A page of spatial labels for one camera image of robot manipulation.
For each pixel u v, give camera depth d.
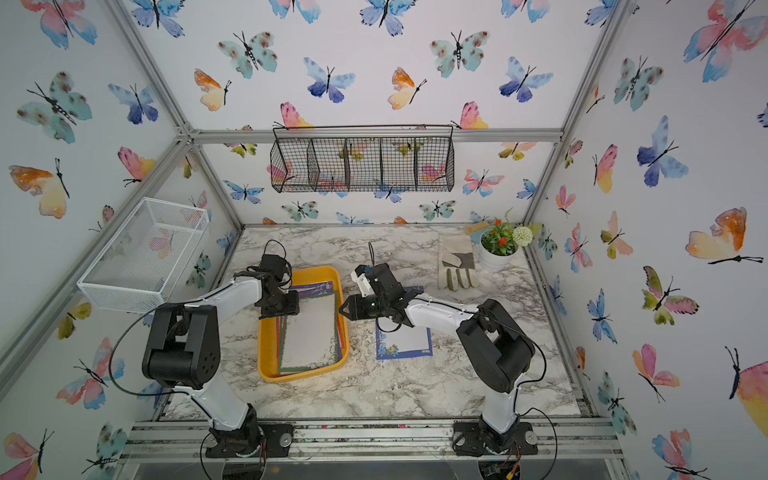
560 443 0.74
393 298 0.70
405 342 0.88
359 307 0.77
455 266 1.08
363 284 0.81
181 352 0.48
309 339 0.93
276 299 0.79
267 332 0.90
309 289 1.01
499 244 0.96
